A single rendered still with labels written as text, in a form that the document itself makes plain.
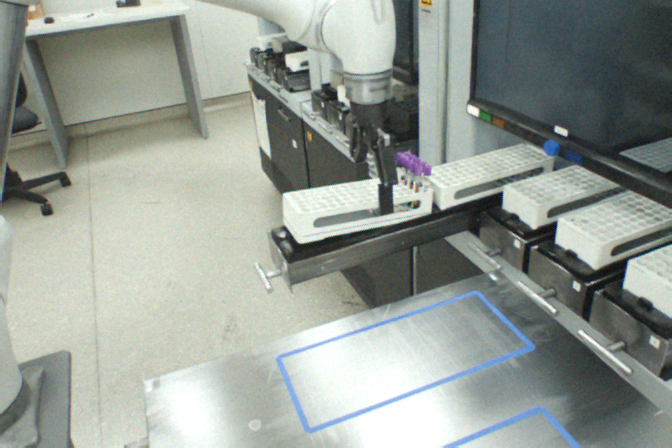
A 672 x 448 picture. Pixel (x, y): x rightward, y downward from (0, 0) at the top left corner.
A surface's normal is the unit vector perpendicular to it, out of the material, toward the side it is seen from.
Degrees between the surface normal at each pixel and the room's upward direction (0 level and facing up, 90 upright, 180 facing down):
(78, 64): 90
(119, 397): 0
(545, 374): 0
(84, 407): 0
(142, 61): 90
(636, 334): 90
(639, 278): 90
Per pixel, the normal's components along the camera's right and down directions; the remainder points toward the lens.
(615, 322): -0.92, 0.25
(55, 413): -0.07, -0.88
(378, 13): 0.43, 0.25
